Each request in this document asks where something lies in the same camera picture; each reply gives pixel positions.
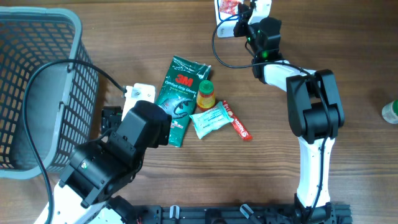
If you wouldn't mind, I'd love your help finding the green lid jar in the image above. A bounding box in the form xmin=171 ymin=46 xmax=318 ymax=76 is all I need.
xmin=382 ymin=100 xmax=398 ymax=124

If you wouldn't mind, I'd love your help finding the grey plastic mesh basket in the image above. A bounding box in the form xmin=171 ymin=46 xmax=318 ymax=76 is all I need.
xmin=1 ymin=7 xmax=99 ymax=180

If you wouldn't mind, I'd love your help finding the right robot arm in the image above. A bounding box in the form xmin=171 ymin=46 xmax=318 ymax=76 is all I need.
xmin=233 ymin=1 xmax=345 ymax=223

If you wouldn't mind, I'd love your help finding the black left camera cable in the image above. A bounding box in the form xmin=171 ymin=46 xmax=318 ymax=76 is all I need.
xmin=21 ymin=58 xmax=127 ymax=224

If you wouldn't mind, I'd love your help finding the red sachet pack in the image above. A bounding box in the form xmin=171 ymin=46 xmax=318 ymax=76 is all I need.
xmin=222 ymin=100 xmax=252 ymax=141

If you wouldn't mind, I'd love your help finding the green 3M gloves packet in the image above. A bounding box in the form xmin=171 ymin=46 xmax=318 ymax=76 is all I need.
xmin=155 ymin=55 xmax=211 ymax=147

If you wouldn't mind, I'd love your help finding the mint green wipes packet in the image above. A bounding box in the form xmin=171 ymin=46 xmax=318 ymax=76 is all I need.
xmin=190 ymin=102 xmax=233 ymax=139

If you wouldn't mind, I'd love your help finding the red white tissue packet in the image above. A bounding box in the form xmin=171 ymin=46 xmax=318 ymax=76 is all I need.
xmin=218 ymin=0 xmax=243 ymax=15

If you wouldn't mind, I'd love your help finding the black right camera cable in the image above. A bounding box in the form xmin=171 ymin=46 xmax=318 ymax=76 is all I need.
xmin=211 ymin=9 xmax=330 ymax=218

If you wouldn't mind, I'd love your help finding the sriracha bottle green cap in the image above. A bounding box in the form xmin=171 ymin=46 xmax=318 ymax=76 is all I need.
xmin=197 ymin=80 xmax=216 ymax=111

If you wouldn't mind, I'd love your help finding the white barcode scanner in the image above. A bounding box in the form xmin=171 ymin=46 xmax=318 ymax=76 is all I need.
xmin=214 ymin=0 xmax=238 ymax=38

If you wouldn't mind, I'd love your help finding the black camera cable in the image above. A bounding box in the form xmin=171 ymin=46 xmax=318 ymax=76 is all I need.
xmin=21 ymin=58 xmax=127 ymax=224
xmin=211 ymin=9 xmax=330 ymax=218

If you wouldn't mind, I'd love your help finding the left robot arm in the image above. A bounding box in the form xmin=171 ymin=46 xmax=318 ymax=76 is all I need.
xmin=36 ymin=100 xmax=172 ymax=223

